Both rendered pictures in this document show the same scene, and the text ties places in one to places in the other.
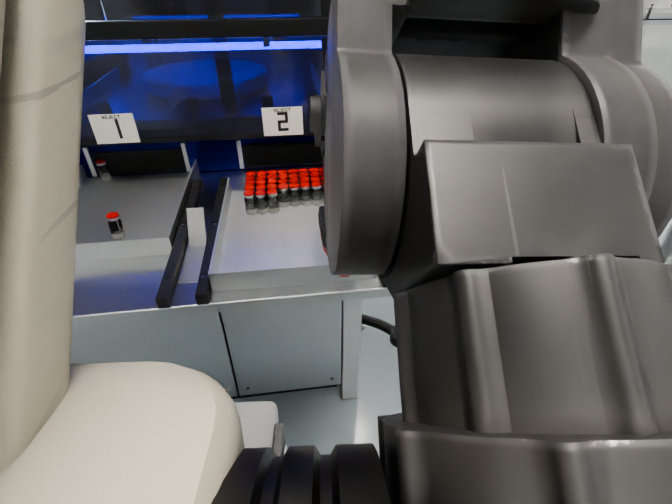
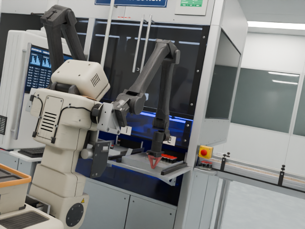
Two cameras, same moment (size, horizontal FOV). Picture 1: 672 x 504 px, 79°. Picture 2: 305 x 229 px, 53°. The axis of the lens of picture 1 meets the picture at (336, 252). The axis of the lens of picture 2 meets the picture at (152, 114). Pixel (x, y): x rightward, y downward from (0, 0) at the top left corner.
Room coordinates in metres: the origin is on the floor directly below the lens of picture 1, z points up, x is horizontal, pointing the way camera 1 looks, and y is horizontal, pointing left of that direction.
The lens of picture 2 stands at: (-0.95, -0.86, 1.28)
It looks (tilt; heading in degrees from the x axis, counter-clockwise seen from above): 3 degrees down; 32
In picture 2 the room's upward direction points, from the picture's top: 10 degrees clockwise
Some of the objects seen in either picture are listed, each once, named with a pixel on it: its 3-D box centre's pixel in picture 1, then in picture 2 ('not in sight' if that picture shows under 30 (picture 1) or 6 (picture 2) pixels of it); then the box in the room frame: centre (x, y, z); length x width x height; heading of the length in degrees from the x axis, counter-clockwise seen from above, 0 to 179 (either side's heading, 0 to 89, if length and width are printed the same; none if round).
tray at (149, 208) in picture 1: (120, 203); (116, 147); (0.72, 0.44, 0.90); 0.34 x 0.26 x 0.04; 8
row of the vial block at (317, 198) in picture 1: (289, 195); (159, 158); (0.75, 0.10, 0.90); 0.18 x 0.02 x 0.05; 97
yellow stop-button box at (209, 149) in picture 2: not in sight; (205, 151); (0.92, -0.13, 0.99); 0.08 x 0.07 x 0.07; 8
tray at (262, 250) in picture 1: (291, 220); (154, 161); (0.66, 0.09, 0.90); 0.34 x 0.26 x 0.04; 7
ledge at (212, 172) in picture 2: not in sight; (206, 170); (0.97, -0.14, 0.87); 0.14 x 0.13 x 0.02; 8
